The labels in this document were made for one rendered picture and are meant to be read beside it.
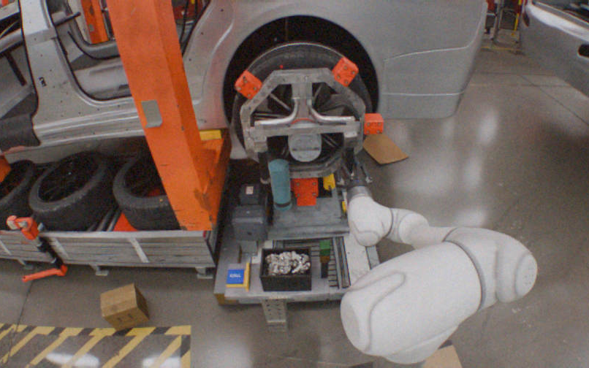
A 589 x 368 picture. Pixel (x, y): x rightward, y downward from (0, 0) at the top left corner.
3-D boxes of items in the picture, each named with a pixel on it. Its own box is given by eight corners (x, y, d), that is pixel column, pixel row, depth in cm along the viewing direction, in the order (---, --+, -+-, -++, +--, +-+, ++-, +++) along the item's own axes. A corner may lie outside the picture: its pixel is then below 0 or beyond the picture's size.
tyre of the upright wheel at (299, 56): (327, 165, 195) (385, 72, 156) (332, 191, 177) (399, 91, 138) (222, 128, 176) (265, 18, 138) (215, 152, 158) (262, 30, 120)
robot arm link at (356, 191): (372, 214, 111) (369, 202, 115) (375, 194, 105) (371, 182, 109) (346, 215, 111) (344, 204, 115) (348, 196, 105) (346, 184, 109)
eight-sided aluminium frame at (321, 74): (357, 167, 164) (365, 66, 129) (359, 175, 159) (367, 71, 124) (251, 173, 165) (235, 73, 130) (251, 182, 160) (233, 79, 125)
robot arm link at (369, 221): (340, 213, 110) (374, 220, 113) (346, 249, 98) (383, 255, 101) (353, 190, 103) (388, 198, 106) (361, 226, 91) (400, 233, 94)
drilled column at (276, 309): (288, 315, 164) (281, 271, 137) (289, 331, 157) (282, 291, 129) (270, 315, 164) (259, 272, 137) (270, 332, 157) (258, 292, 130)
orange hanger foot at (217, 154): (233, 147, 196) (223, 96, 173) (220, 207, 156) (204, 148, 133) (207, 148, 196) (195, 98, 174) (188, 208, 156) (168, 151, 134)
